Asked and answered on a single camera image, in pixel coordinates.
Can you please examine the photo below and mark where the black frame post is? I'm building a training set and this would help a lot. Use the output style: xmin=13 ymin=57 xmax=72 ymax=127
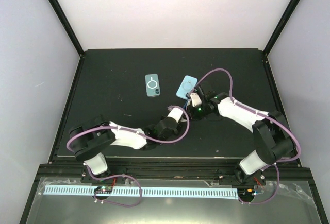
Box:
xmin=48 ymin=0 xmax=85 ymax=57
xmin=263 ymin=0 xmax=300 ymax=56

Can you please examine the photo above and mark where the teal phone with ring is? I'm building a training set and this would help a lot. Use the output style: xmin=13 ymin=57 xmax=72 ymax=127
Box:
xmin=144 ymin=74 xmax=160 ymax=97

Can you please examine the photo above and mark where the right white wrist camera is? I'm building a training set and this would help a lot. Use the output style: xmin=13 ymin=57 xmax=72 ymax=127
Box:
xmin=189 ymin=93 xmax=202 ymax=107

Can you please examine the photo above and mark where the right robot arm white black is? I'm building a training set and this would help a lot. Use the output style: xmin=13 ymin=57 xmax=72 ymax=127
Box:
xmin=186 ymin=83 xmax=295 ymax=184

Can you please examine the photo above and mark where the left black frame post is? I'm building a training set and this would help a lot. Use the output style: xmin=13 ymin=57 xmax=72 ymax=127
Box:
xmin=48 ymin=0 xmax=85 ymax=57

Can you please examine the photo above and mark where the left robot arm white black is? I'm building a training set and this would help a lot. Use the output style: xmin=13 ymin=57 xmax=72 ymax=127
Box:
xmin=67 ymin=108 xmax=183 ymax=182

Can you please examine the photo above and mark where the right circuit board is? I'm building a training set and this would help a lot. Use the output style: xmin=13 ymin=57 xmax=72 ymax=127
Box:
xmin=242 ymin=188 xmax=264 ymax=196

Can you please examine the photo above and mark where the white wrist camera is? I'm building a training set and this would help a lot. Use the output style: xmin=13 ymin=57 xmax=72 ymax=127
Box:
xmin=189 ymin=93 xmax=202 ymax=107
xmin=168 ymin=107 xmax=183 ymax=123

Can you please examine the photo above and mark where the light blue phone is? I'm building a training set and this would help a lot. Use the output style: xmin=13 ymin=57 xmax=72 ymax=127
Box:
xmin=176 ymin=75 xmax=198 ymax=100

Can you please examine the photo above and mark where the black aluminium front rail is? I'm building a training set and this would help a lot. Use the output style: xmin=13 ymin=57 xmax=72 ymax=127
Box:
xmin=36 ymin=157 xmax=314 ymax=183

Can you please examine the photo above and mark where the circuit board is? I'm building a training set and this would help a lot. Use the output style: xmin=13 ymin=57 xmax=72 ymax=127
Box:
xmin=94 ymin=186 xmax=113 ymax=195
xmin=242 ymin=188 xmax=264 ymax=196

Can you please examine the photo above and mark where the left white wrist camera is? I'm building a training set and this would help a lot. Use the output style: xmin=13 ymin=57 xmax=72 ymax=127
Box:
xmin=168 ymin=107 xmax=183 ymax=123

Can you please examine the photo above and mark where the left circuit board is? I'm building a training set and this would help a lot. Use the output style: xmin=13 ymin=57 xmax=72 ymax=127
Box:
xmin=94 ymin=186 xmax=113 ymax=195

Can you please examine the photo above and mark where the light blue slotted cable duct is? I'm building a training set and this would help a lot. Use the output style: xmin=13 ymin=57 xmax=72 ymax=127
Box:
xmin=43 ymin=185 xmax=239 ymax=200

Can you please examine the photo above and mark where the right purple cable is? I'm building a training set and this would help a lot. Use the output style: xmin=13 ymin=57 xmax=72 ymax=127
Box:
xmin=195 ymin=68 xmax=302 ymax=206

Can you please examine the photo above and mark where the right black frame post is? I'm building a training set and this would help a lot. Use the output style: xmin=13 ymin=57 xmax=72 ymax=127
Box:
xmin=263 ymin=0 xmax=300 ymax=56

